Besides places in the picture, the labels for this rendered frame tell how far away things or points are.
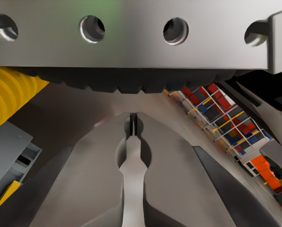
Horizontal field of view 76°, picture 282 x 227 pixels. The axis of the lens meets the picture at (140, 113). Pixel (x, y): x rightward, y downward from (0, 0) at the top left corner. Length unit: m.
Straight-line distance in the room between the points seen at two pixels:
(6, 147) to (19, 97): 0.36
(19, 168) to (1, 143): 0.10
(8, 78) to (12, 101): 0.03
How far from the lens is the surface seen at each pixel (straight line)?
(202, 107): 5.10
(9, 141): 0.60
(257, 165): 4.20
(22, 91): 0.25
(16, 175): 0.66
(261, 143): 8.03
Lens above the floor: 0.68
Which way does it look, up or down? 19 degrees down
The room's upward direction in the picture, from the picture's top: 50 degrees clockwise
